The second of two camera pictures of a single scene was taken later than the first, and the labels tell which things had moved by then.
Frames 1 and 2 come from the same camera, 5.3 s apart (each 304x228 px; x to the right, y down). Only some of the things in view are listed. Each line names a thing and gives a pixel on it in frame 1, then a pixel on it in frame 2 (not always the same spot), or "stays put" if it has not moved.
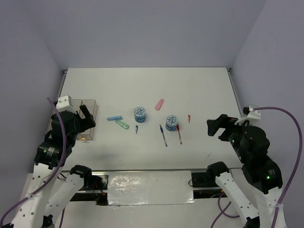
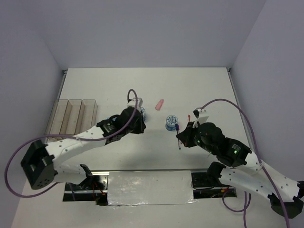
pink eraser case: x=159 y=104 stays put
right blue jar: x=172 y=121 stays put
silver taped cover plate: x=150 y=187 stays put
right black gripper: x=223 y=120 → x=185 y=135
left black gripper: x=88 y=122 → x=141 y=126
